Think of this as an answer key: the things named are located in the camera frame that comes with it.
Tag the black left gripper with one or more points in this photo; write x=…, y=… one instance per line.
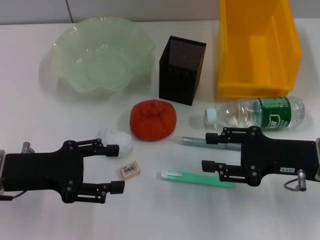
x=37, y=172

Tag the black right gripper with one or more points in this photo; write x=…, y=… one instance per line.
x=280, y=160

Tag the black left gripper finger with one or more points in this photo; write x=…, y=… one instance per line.
x=116, y=188

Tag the white paper ball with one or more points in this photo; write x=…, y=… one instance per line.
x=120, y=138

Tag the clear green-label water bottle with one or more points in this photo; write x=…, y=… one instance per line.
x=250, y=115

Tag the beige eraser with barcode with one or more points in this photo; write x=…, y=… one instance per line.
x=129, y=170

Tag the grey glitter pen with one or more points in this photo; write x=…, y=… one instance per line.
x=190, y=142

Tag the green pen with white clip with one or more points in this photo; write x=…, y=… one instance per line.
x=190, y=178

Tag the black mesh pen holder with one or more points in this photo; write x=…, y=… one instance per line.
x=180, y=82

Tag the green glass fruit plate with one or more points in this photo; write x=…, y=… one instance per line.
x=100, y=62

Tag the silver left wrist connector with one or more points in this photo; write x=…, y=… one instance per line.
x=27, y=147

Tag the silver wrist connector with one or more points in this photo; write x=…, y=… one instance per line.
x=302, y=178
x=27, y=147

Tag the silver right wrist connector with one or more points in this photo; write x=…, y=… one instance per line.
x=302, y=178

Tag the yellow plastic bin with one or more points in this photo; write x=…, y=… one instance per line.
x=250, y=62

